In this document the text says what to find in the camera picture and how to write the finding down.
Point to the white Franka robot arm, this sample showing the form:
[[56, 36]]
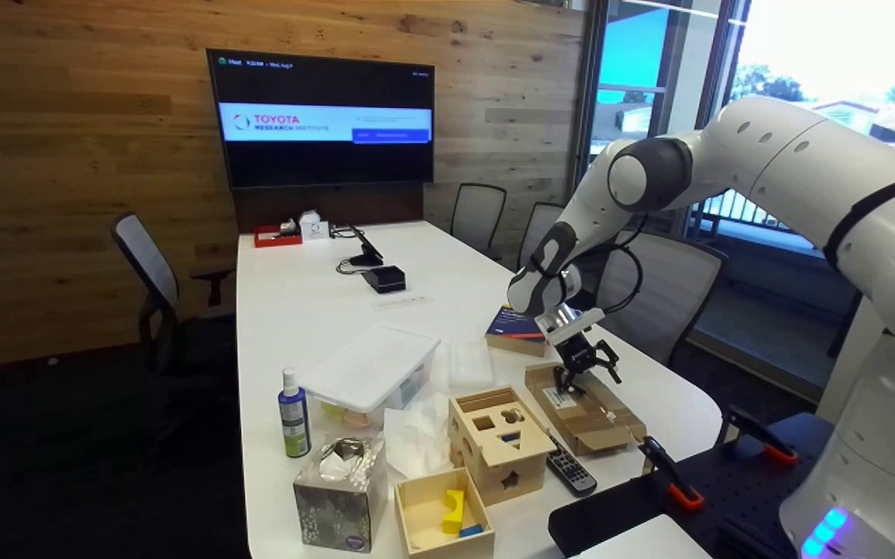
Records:
[[841, 259]]

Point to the wall mounted TV screen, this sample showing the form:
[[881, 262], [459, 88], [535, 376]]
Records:
[[323, 120]]

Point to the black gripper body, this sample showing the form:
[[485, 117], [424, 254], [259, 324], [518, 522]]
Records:
[[585, 354]]

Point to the dark balcony railing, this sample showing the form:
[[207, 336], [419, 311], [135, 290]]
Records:
[[746, 213]]

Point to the white board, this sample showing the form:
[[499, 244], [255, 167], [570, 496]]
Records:
[[644, 543]]

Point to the white plastic bag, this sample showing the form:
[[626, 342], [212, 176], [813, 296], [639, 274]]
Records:
[[419, 435]]

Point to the blue book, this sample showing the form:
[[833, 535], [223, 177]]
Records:
[[515, 330]]

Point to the black square puck device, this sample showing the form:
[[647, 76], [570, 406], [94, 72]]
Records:
[[383, 279]]

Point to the blue wooden block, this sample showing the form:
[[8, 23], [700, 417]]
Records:
[[474, 529]]

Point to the grey tissue box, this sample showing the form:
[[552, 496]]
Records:
[[340, 500]]

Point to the clear plastic sheet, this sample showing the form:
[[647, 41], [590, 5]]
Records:
[[467, 365]]

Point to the small white box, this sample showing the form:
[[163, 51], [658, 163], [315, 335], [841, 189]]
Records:
[[311, 225]]

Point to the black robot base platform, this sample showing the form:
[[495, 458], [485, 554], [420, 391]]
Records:
[[614, 515]]

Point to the wooden shape sorter box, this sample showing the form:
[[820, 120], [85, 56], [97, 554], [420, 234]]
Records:
[[499, 438]]

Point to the black remote control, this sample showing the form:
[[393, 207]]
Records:
[[570, 469]]

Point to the grey office chair with armrest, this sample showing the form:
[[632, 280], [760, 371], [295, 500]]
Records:
[[155, 280]]

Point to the clear plastic bin white lid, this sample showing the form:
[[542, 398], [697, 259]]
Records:
[[371, 374]]

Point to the red flat box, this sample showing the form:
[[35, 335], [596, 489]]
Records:
[[279, 236]]

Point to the black conference phone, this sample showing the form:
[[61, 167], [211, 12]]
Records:
[[367, 254]]

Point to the small wooden tray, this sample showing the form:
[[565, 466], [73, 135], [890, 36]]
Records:
[[437, 515]]

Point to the cardboard box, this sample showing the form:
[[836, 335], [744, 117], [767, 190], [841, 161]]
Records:
[[593, 420]]

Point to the yellow wooden block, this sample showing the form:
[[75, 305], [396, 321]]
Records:
[[453, 512]]

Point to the spray bottle with blue cap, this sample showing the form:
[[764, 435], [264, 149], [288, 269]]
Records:
[[295, 420]]

